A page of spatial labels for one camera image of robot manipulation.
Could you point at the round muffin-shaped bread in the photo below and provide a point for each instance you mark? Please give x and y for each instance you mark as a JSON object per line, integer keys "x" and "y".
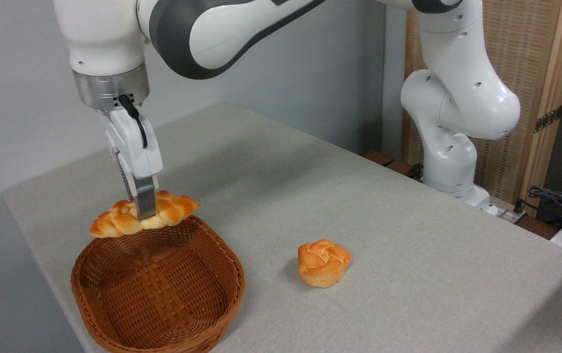
{"x": 322, "y": 262}

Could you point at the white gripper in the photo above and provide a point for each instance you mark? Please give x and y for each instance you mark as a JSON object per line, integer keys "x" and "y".
{"x": 131, "y": 142}

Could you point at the white power strip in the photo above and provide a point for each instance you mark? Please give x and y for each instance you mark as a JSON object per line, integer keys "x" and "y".
{"x": 509, "y": 212}

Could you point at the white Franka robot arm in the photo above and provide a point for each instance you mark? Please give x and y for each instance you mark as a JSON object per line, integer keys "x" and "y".
{"x": 457, "y": 98}

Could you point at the dark metal screen hinge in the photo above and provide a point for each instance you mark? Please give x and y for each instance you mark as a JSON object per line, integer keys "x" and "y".
{"x": 549, "y": 118}

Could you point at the brown woven wicker basket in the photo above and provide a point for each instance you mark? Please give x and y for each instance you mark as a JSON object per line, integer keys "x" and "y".
{"x": 158, "y": 284}

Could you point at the long braided bread loaf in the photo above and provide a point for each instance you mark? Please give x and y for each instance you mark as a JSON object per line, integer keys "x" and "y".
{"x": 119, "y": 220}

